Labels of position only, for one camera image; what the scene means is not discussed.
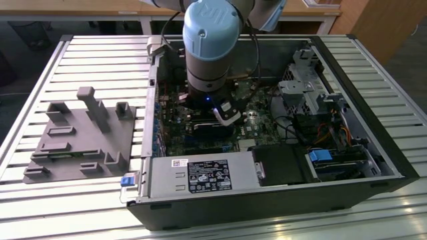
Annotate black open PC case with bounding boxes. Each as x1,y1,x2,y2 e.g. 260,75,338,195
126,34,421,232

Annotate metal drive cage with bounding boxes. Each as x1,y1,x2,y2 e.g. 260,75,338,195
277,48,352,116

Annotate silver chipset heatsink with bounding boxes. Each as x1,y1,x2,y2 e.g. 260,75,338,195
238,139,258,152

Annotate grey power supply unit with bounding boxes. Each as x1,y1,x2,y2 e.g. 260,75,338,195
146,151,264,198

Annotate black graphics card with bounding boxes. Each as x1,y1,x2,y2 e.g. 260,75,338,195
191,121,237,140

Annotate orange flat wire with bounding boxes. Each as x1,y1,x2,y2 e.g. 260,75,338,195
338,126,354,146

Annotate wooden desk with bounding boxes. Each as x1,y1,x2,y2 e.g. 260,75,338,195
0,0,344,36

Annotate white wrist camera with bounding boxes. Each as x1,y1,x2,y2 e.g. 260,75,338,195
213,99,243,127

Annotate yellow black power wires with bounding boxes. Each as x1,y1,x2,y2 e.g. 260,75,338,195
313,124,334,146

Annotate black plastic duct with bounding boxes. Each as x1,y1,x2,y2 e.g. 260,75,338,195
250,144,317,187

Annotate blue disk carrier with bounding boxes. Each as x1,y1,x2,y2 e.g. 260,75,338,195
309,149,334,163

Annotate black waste bin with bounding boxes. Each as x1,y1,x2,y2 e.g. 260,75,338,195
9,21,54,51

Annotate white tray on desk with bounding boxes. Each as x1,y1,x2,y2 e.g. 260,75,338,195
302,0,344,9

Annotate black printed label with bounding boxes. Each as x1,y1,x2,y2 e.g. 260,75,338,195
187,159,233,195

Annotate grey parts rack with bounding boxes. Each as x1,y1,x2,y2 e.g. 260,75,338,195
22,86,138,185

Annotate green motherboard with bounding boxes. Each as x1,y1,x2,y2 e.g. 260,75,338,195
155,79,296,157

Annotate wooden cabinet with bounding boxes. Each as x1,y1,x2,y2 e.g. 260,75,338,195
329,0,427,66

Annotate black hard disk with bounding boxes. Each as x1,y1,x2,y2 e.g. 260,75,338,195
313,159,368,181

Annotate black plastic cable bracket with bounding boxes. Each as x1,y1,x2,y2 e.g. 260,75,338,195
292,113,324,146

